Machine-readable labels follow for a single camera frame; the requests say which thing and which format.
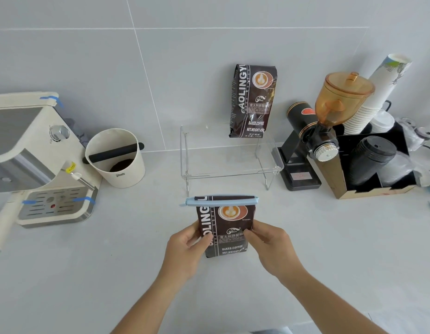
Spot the person's left hand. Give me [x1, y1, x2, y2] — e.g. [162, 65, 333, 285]
[162, 220, 206, 285]

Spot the person's right hand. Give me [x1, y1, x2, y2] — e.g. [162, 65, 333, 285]
[243, 219, 303, 279]

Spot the clipped dark coffee bean bag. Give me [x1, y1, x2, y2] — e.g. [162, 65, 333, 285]
[196, 204, 254, 259]

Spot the person's left forearm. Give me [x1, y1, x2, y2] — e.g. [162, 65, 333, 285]
[111, 271, 193, 334]

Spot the person's right forearm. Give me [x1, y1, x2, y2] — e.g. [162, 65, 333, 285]
[277, 262, 390, 334]

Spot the light blue bag sealing clip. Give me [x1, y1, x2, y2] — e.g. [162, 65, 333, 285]
[180, 195, 259, 208]

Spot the clear acrylic riser stand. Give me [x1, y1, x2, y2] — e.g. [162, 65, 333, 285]
[180, 122, 284, 191]

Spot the black grinder with amber hopper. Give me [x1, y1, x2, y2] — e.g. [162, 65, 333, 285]
[277, 72, 376, 191]

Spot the cream knock box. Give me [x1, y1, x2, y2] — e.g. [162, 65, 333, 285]
[84, 128, 146, 189]

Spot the black and wood cup organizer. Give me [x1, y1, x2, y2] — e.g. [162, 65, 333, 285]
[317, 121, 418, 200]

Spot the metal steam wand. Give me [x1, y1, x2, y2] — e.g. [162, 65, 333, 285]
[60, 161, 97, 192]

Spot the sealed dark coffee bean bag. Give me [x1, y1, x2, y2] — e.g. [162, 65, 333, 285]
[229, 64, 278, 140]

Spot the stack of black cup lids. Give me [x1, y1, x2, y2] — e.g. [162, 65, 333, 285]
[347, 135, 397, 187]

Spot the stack of clear cup lids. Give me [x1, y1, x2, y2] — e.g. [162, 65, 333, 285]
[381, 151, 416, 187]

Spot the stack of white cup lids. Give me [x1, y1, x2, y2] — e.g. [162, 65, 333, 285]
[370, 109, 397, 134]

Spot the cream espresso machine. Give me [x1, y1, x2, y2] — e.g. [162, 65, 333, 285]
[0, 92, 103, 230]

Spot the stack of white paper cups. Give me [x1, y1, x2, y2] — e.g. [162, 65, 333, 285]
[342, 53, 413, 136]

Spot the clear plastic bag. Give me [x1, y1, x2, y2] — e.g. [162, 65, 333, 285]
[396, 116, 430, 189]

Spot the cream portafilter handle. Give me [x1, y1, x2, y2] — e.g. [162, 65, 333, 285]
[0, 196, 22, 254]

